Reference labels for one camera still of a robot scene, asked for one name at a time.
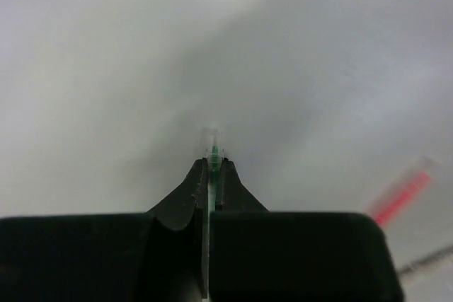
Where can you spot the pink pen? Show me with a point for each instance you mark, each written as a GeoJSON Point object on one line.
{"type": "Point", "coordinates": [402, 191]}

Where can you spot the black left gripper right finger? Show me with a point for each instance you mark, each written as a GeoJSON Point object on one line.
{"type": "Point", "coordinates": [262, 255]}

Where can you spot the green pen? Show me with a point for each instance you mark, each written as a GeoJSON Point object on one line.
{"type": "Point", "coordinates": [214, 152]}

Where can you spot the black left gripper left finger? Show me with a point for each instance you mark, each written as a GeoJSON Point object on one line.
{"type": "Point", "coordinates": [110, 257]}

